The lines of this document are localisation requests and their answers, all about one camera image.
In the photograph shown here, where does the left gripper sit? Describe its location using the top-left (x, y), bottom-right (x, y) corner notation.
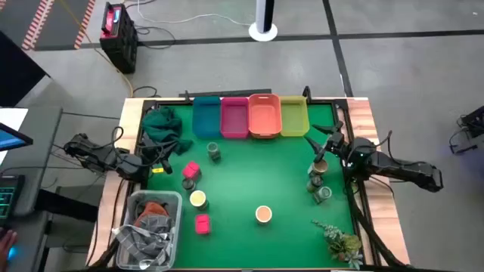
top-left (141, 140), bottom-right (180, 178)

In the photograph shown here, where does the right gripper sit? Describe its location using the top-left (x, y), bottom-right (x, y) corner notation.
top-left (304, 120), bottom-right (346, 164)

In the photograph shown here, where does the tan-lid seasoning jar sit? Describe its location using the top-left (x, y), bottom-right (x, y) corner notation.
top-left (189, 190), bottom-right (209, 212)
top-left (307, 159), bottom-right (329, 178)
top-left (255, 205), bottom-right (273, 226)

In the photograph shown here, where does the dark green cloth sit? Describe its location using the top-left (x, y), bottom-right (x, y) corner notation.
top-left (141, 107), bottom-right (194, 156)

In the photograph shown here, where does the yellow plastic bin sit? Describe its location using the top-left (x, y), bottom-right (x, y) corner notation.
top-left (279, 95), bottom-right (310, 138)

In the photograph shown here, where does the clear plastic tub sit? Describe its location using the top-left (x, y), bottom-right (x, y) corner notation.
top-left (115, 190), bottom-right (183, 272)

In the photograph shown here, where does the blue plastic bin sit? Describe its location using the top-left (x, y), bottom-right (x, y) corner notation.
top-left (191, 95), bottom-right (222, 140)

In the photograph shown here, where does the orange cloth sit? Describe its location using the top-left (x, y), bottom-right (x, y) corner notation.
top-left (134, 201), bottom-right (170, 227)

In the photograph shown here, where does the orange plastic bin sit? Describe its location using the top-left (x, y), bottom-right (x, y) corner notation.
top-left (248, 93), bottom-right (283, 140)

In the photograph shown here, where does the pink plastic bin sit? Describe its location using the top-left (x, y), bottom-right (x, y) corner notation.
top-left (220, 97), bottom-right (250, 140)

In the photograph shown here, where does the green table mat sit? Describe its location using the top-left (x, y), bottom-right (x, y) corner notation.
top-left (142, 101), bottom-right (358, 270)

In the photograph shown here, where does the black flat bar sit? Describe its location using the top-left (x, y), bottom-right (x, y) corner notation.
top-left (178, 88), bottom-right (272, 98)

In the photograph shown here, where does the grey plaid cloth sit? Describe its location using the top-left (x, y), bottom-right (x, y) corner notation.
top-left (112, 215), bottom-right (175, 270)

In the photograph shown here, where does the artificial succulent plant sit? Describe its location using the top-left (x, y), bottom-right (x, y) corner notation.
top-left (312, 218), bottom-right (364, 271)

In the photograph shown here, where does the white pole stand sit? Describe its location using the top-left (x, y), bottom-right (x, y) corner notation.
top-left (248, 0), bottom-right (279, 42)

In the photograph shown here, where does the black and red toolbox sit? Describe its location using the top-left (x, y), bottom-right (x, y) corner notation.
top-left (99, 2), bottom-right (139, 75)

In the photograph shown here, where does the grey desk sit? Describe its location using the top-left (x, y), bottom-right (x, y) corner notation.
top-left (0, 107), bottom-right (64, 227)

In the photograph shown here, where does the computer monitor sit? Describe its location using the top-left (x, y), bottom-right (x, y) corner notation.
top-left (0, 122), bottom-right (34, 153)

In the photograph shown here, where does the white paper sheet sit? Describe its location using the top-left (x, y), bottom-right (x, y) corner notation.
top-left (0, 107), bottom-right (29, 131)

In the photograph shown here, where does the backlit keyboard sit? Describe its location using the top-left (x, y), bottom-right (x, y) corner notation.
top-left (0, 174), bottom-right (26, 221)

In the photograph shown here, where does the black panel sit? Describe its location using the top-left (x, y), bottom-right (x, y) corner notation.
top-left (0, 29), bottom-right (52, 107)

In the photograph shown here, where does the person's hand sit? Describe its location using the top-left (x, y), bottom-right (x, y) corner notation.
top-left (0, 229), bottom-right (19, 271)

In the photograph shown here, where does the black floor cable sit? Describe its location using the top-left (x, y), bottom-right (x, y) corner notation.
top-left (134, 24), bottom-right (177, 50)

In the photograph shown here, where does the yellow cable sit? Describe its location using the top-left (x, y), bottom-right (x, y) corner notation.
top-left (58, 0), bottom-right (135, 98)

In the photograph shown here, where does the white cable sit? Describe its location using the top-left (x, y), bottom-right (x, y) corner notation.
top-left (135, 0), bottom-right (253, 28)

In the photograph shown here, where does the black device with cables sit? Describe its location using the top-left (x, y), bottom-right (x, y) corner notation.
top-left (448, 105), bottom-right (484, 155)

